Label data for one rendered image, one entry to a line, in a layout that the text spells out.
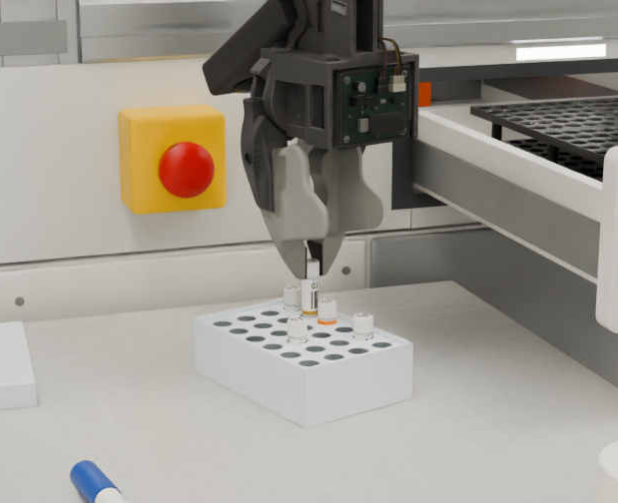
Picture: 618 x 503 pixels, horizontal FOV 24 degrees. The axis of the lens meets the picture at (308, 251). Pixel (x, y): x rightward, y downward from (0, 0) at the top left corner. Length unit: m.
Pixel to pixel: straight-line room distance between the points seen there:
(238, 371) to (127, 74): 0.27
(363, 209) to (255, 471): 0.21
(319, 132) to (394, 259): 0.32
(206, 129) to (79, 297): 0.17
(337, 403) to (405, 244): 0.32
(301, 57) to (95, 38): 0.23
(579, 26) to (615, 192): 0.37
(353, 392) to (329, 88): 0.19
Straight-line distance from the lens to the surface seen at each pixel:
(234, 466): 0.82
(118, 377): 0.96
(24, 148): 1.08
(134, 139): 1.04
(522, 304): 1.24
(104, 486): 0.77
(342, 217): 0.95
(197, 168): 1.03
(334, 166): 0.95
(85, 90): 1.08
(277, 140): 0.92
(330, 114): 0.86
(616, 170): 0.85
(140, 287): 1.12
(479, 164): 1.06
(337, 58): 0.88
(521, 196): 0.99
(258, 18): 0.93
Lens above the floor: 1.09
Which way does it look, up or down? 15 degrees down
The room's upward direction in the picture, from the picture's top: straight up
